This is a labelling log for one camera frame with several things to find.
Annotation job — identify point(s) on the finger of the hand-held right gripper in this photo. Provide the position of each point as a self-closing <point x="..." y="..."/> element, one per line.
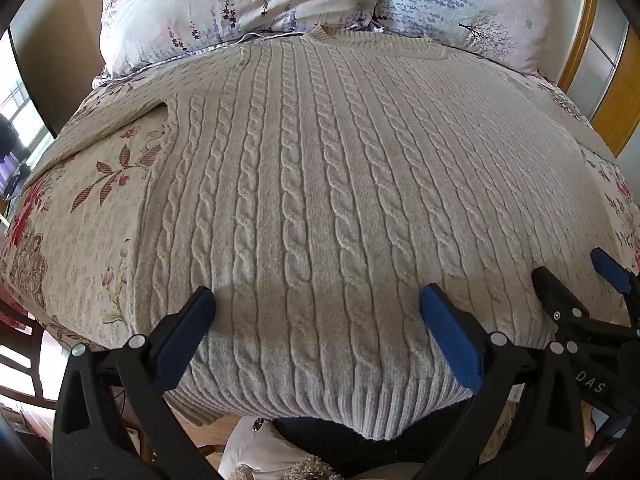
<point x="612" y="270"/>
<point x="560" y="305"/>

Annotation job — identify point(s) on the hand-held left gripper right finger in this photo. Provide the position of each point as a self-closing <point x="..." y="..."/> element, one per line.
<point x="449" y="331"/>

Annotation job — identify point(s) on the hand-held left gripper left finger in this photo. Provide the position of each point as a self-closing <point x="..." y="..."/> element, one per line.
<point x="186" y="340"/>

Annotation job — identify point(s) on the person's right hand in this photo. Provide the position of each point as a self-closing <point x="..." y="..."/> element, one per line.
<point x="590" y="432"/>

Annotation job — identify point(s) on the white fleece jacket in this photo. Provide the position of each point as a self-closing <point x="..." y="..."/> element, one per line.
<point x="270" y="447"/>

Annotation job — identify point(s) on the floral bed sheet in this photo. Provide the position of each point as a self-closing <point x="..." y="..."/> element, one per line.
<point x="75" y="240"/>

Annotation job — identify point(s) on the wooden chair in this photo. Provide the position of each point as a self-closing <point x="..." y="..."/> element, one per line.
<point x="25" y="355"/>

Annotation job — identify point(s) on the dark pants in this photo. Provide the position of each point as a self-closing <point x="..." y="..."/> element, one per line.
<point x="340" y="452"/>

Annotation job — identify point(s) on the wooden wardrobe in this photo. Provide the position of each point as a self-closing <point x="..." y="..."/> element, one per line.
<point x="607" y="75"/>

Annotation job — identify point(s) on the window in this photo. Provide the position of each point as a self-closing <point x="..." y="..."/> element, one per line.
<point x="20" y="115"/>

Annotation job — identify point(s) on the pink pillow with tree print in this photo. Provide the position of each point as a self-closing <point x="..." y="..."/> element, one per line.
<point x="465" y="5"/>

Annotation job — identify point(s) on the white pillow with purple flowers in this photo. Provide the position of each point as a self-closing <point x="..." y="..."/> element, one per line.
<point x="210" y="5"/>

